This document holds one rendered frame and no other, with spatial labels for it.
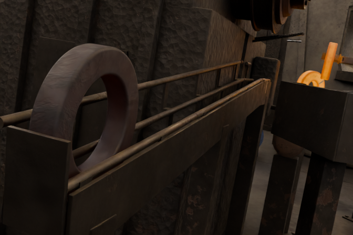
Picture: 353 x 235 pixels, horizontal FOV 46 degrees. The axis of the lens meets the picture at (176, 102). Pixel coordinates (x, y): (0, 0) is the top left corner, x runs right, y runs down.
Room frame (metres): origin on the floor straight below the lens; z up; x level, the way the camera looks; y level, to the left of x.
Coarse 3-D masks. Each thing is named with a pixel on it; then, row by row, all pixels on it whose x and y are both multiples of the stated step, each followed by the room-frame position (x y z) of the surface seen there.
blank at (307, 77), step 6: (306, 72) 1.88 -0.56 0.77; (312, 72) 1.88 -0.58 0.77; (318, 72) 1.90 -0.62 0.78; (300, 78) 1.87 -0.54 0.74; (306, 78) 1.87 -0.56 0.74; (312, 78) 1.88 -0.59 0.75; (318, 78) 1.90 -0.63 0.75; (306, 84) 1.87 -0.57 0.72; (318, 84) 1.91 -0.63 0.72; (324, 84) 1.93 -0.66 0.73
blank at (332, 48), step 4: (332, 44) 1.68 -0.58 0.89; (336, 44) 1.68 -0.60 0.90; (328, 48) 1.66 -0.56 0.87; (332, 48) 1.66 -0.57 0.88; (336, 48) 1.66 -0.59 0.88; (328, 52) 1.65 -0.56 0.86; (332, 52) 1.65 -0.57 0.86; (328, 56) 1.65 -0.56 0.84; (332, 56) 1.64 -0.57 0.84; (328, 60) 1.64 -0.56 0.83; (332, 60) 1.64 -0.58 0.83; (324, 64) 1.65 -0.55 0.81; (328, 64) 1.64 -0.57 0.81; (332, 64) 1.64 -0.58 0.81; (324, 68) 1.65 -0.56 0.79; (328, 68) 1.65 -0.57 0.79; (324, 72) 1.66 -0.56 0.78; (328, 72) 1.66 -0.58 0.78; (320, 76) 1.69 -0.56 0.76; (324, 76) 1.68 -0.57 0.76; (328, 76) 1.67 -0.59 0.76
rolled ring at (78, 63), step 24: (72, 48) 0.45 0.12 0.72; (96, 48) 0.45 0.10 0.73; (48, 72) 0.42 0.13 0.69; (72, 72) 0.41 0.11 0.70; (96, 72) 0.45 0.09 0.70; (120, 72) 0.50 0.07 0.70; (48, 96) 0.40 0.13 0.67; (72, 96) 0.41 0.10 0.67; (120, 96) 0.53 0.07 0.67; (48, 120) 0.40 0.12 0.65; (72, 120) 0.42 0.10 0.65; (120, 120) 0.54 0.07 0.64; (120, 144) 0.53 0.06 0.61; (72, 168) 0.43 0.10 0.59
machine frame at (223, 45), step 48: (0, 0) 1.31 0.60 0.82; (48, 0) 1.25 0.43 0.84; (96, 0) 1.18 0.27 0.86; (144, 0) 1.14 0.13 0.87; (192, 0) 1.10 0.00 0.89; (0, 48) 1.30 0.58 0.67; (48, 48) 1.23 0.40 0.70; (144, 48) 1.10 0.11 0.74; (192, 48) 1.09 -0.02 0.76; (240, 48) 1.46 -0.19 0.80; (0, 96) 1.29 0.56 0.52; (144, 96) 1.10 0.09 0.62; (192, 96) 1.08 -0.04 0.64; (0, 144) 1.25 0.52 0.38; (240, 144) 1.79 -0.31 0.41; (0, 192) 1.24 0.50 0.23
